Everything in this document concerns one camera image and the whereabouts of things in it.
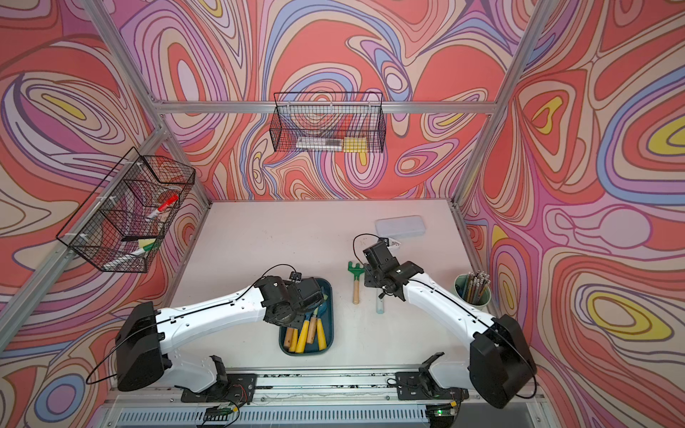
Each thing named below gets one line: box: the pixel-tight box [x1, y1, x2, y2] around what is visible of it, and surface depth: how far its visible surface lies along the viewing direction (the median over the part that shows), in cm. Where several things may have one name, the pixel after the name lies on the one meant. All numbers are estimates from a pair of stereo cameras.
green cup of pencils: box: [453, 269, 492, 311], surface depth 78 cm
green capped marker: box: [101, 240, 157, 270], surface depth 73 cm
